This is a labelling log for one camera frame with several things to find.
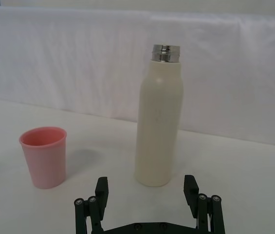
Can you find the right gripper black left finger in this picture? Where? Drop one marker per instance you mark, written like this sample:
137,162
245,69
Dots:
101,192

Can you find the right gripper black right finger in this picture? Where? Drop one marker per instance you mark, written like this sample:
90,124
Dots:
191,190

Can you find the cream vacuum bottle steel neck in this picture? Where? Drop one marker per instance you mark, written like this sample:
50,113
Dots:
159,122

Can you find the pink plastic cup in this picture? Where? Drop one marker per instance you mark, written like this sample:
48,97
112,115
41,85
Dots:
44,161

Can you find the white table cloth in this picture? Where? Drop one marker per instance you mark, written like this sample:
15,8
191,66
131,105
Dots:
18,214

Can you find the white curtain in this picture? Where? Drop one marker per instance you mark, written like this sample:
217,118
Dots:
66,61

